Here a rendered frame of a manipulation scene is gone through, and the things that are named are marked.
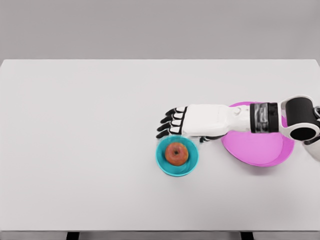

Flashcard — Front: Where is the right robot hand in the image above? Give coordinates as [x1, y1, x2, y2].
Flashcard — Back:
[155, 103, 229, 144]

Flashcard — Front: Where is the red apple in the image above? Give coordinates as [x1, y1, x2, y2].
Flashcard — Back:
[164, 142, 189, 167]

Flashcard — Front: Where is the blue bowl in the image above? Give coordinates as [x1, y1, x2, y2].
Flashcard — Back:
[155, 135, 200, 178]

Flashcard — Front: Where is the pink plate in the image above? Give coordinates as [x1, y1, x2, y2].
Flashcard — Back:
[220, 101, 295, 168]

